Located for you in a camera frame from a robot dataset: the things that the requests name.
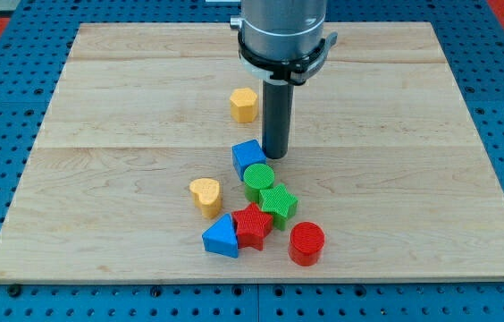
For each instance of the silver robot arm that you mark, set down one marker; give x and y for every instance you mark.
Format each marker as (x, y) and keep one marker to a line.
(281, 30)

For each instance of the green circle block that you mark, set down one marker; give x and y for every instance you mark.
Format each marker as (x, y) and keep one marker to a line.
(257, 177)

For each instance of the red circle block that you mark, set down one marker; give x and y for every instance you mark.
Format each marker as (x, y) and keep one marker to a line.
(306, 243)

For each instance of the blue cube block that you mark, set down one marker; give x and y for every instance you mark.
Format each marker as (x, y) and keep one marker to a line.
(245, 154)

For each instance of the green star block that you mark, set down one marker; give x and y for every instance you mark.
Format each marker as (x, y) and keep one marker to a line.
(280, 204)

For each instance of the yellow heart block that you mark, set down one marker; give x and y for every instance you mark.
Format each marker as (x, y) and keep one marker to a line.
(207, 196)

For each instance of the yellow hexagon block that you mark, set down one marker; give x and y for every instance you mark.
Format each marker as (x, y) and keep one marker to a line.
(244, 105)

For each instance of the red star block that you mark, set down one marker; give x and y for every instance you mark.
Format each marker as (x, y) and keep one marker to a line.
(252, 226)

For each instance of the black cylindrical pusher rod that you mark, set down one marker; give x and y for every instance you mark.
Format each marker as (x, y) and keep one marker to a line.
(277, 105)

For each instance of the blue triangle block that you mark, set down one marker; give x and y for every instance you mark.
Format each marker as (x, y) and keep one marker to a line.
(220, 238)

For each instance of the wooden board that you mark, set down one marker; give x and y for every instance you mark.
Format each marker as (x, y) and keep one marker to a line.
(384, 156)

